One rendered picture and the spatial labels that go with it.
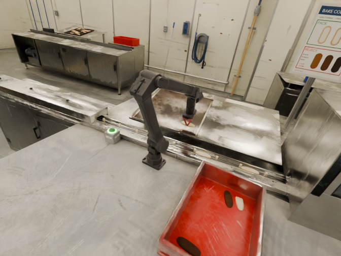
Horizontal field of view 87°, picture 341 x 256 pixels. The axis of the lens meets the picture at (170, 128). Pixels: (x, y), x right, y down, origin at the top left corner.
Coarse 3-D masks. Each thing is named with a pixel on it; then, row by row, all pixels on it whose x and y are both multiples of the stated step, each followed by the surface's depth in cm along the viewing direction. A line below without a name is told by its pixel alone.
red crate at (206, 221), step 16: (192, 192) 89; (208, 192) 90; (192, 208) 82; (208, 208) 83; (224, 208) 83; (176, 224) 75; (192, 224) 76; (208, 224) 76; (224, 224) 77; (240, 224) 78; (176, 240) 69; (192, 240) 70; (208, 240) 71; (224, 240) 71; (240, 240) 72
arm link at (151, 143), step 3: (150, 141) 98; (150, 144) 98; (153, 144) 97; (156, 144) 96; (150, 147) 98; (153, 147) 98; (150, 150) 99; (153, 150) 97; (156, 150) 98; (153, 153) 98; (156, 153) 99
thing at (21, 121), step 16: (32, 80) 191; (0, 96) 154; (80, 96) 171; (0, 112) 169; (16, 112) 158; (32, 112) 147; (48, 112) 140; (16, 128) 171; (32, 128) 160; (48, 128) 149; (64, 128) 140; (16, 144) 188
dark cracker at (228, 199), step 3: (225, 192) 91; (228, 192) 91; (225, 195) 89; (228, 195) 89; (225, 198) 87; (228, 198) 87; (231, 198) 88; (225, 201) 86; (228, 201) 86; (231, 201) 86; (228, 204) 85; (231, 204) 85
